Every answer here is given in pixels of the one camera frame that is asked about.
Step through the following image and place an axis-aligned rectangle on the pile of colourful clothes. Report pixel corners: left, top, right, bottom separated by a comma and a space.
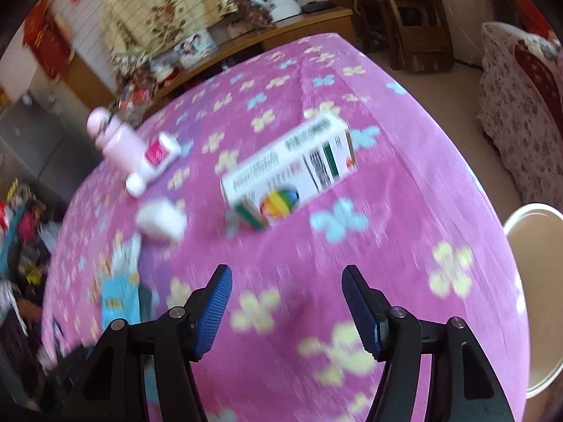
0, 178, 60, 291

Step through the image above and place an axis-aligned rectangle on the unframed photo print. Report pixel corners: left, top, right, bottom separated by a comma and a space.
251, 0, 302, 20

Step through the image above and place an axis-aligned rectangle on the white round bin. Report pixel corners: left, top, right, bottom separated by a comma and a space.
502, 203, 563, 398

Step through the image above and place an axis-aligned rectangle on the red hanging decoration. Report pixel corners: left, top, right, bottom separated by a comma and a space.
24, 0, 75, 77

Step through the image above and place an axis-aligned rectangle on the framed photo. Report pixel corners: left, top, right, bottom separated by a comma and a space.
176, 31, 216, 69

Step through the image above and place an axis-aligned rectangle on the wooden chair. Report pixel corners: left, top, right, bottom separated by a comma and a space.
352, 0, 456, 71

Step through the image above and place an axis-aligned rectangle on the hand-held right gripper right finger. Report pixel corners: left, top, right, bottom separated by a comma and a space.
342, 265, 515, 422

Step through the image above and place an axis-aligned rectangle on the red white pot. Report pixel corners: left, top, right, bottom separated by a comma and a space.
152, 62, 179, 82

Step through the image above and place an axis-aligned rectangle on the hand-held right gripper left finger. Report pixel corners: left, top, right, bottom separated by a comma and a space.
66, 264, 233, 422

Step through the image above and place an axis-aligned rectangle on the white bottle with pink label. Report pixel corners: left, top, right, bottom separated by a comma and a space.
125, 133, 182, 197

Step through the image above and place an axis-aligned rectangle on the red cushion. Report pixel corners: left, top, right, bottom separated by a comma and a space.
506, 0, 563, 45

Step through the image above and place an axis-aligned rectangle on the white foam block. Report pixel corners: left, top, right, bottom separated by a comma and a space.
136, 199, 188, 242

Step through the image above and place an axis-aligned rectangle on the floral covered sofa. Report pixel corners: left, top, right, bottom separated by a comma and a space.
477, 22, 563, 209

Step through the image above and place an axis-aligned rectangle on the grey refrigerator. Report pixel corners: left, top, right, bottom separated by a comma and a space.
0, 97, 102, 194

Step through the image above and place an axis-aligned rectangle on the light blue packet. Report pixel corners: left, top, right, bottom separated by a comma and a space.
100, 235, 144, 324

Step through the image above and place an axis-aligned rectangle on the yellow floral cloth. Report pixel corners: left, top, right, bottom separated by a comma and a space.
102, 0, 240, 60

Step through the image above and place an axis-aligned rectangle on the white rainbow medicine box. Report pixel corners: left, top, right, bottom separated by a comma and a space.
220, 112, 359, 231

